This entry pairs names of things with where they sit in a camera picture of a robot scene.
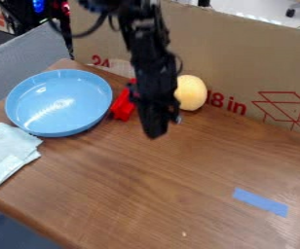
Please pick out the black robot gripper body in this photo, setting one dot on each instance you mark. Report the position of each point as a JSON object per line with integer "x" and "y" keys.
{"x": 146, "y": 40}

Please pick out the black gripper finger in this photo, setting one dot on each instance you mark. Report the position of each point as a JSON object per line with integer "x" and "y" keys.
{"x": 174, "y": 114}
{"x": 154, "y": 120}

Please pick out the red rectangular block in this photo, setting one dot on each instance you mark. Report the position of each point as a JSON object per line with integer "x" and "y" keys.
{"x": 121, "y": 107}

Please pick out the light blue folded cloth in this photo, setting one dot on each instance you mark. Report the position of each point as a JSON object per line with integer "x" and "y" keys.
{"x": 17, "y": 150}

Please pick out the yellow round fruit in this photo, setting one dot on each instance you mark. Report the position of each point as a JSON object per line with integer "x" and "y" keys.
{"x": 190, "y": 92}

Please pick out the light blue plate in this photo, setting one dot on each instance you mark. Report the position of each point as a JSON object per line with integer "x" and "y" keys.
{"x": 57, "y": 103}

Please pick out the grey fabric panel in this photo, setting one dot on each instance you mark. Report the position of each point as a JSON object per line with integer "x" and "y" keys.
{"x": 27, "y": 54}

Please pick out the blue tape strip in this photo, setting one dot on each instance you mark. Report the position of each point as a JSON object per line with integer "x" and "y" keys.
{"x": 260, "y": 202}

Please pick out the black computer tower with lights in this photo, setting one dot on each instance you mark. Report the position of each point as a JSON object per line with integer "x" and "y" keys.
{"x": 24, "y": 14}

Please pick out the brown cardboard box wall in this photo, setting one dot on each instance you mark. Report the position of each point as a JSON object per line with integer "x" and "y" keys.
{"x": 246, "y": 58}

